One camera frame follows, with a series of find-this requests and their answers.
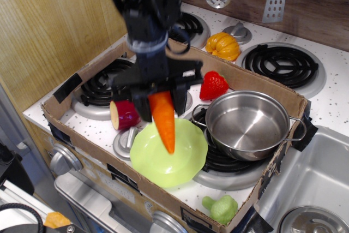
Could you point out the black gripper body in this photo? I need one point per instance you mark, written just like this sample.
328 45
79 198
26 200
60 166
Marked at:
153 73

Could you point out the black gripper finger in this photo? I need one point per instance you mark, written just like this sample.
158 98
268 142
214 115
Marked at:
179 97
142 106

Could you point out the orange toy carrot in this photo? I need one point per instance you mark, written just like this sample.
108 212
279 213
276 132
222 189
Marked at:
163 113

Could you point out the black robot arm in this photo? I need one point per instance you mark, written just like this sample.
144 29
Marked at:
148 24

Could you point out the light green plastic plate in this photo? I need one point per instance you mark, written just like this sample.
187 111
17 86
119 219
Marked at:
150 158

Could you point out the silver centre stove knob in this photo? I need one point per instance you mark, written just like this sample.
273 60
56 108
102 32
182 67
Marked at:
189 101

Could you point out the silver stove knob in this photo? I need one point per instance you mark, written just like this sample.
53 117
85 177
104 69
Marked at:
189 101
123 142
241 34

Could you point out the dark red halved toy vegetable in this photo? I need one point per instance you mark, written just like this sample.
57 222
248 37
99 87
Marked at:
123 115

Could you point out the red toy strawberry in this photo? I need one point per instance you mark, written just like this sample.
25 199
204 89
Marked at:
213 86

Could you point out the front left black burner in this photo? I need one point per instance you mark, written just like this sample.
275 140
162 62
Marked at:
92 99

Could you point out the black burner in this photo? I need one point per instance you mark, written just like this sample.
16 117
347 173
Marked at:
92 99
192 29
288 64
220 171

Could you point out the silver front stove knob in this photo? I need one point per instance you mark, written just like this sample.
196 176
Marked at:
123 142

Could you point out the back left black burner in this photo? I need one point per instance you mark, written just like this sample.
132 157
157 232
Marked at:
192 29

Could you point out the yellow toy pumpkin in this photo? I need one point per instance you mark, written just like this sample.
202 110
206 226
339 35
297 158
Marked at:
223 45

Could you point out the stainless steel pot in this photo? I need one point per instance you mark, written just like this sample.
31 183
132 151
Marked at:
248 125

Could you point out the silver back stove knob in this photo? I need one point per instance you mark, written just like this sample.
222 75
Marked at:
241 34

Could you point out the front right black burner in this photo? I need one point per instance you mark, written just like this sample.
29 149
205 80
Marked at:
220 171

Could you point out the silver oven dial left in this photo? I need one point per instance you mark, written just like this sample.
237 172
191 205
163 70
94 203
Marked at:
64 160

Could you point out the silver oven dial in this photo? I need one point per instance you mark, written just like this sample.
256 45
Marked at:
163 223
64 160

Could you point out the brown cardboard fence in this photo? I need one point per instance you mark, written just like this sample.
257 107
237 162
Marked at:
143 190

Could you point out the back right black burner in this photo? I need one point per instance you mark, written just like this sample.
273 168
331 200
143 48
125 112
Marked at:
288 64

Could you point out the hanging metal slotted spatula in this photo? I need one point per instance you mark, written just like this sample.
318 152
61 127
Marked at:
273 11

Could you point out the silver oven dial right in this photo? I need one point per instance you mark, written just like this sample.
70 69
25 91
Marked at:
163 223

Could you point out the green toy broccoli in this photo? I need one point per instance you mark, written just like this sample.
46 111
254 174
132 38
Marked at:
222 210

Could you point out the orange object bottom left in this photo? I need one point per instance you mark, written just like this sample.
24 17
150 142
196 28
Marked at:
56 220

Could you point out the silver toy sink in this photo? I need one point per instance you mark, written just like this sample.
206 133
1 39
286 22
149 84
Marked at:
315 176

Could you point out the silver sink drain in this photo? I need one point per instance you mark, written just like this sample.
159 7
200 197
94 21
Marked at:
311 219

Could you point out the silver oven door handle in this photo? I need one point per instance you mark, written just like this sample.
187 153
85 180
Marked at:
90 203

